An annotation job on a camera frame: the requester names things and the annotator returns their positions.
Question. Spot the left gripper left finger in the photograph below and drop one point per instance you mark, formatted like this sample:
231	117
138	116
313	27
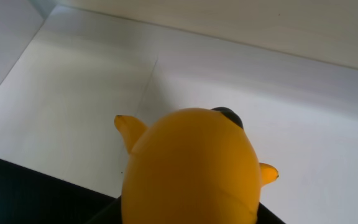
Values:
112	214

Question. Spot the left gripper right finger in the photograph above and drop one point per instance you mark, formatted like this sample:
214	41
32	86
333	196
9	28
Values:
264	216

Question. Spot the yellow rubber duck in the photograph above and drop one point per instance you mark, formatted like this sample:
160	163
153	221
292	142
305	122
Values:
191	171

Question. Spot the white shelf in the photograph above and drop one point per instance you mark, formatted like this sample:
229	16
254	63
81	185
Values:
73	93

